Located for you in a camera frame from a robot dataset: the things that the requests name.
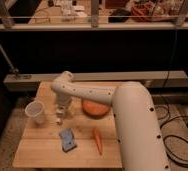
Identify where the small white labelled bottle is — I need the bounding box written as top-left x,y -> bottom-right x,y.
56,107 -> 67,125

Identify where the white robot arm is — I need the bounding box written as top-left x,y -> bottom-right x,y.
51,71 -> 171,171

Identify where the clear plastic cup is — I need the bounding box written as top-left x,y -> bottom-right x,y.
25,100 -> 45,124

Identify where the orange bowl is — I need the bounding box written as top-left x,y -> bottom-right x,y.
81,100 -> 110,118

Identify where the blue sponge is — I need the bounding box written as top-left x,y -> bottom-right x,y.
59,128 -> 77,152

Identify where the grey metal beam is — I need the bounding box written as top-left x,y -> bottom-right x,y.
3,71 -> 188,92

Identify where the orange carrot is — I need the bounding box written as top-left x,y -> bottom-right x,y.
93,128 -> 103,155

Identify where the diagonal metal strut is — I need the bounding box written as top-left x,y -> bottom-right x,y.
0,43 -> 19,77

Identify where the black cable on floor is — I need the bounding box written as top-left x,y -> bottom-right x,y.
154,104 -> 188,169

